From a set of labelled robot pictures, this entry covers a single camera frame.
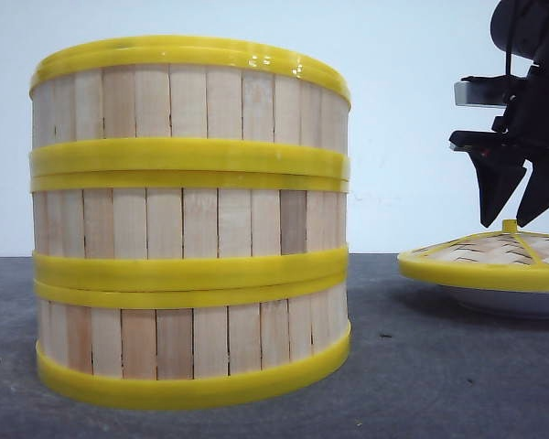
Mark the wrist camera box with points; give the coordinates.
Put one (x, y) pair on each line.
(487, 91)

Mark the bamboo steamer basket front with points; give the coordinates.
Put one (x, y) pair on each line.
(188, 359)

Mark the bamboo steamer basket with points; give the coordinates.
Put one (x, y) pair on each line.
(170, 111)
(175, 244)
(188, 359)

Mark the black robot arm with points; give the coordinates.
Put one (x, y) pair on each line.
(507, 19)

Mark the yellow woven bamboo steamer lid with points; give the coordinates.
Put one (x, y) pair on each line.
(509, 259)

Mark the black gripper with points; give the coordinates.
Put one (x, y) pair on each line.
(524, 129)

